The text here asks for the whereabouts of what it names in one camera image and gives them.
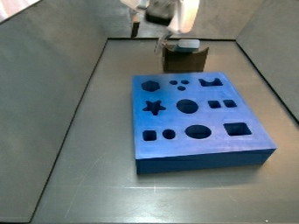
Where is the blue foam shape-cutout block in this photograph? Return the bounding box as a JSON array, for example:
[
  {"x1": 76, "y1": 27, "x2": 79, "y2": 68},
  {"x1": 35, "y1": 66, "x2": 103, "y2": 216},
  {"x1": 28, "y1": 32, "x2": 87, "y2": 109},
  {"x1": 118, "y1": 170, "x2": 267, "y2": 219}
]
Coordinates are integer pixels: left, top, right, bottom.
[{"x1": 132, "y1": 72, "x2": 276, "y2": 174}]

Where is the black curved fixture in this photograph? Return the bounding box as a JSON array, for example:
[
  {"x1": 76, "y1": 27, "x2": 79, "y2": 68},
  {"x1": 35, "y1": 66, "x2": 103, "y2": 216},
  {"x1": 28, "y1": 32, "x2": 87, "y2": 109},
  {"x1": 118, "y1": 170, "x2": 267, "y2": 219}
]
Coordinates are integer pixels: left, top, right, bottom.
[{"x1": 163, "y1": 45, "x2": 210, "y2": 73}]

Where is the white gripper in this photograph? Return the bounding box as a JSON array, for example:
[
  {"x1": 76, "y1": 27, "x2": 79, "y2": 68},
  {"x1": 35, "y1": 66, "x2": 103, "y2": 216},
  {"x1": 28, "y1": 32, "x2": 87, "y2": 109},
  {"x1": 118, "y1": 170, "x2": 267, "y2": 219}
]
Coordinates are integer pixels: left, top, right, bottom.
[{"x1": 154, "y1": 0, "x2": 202, "y2": 54}]

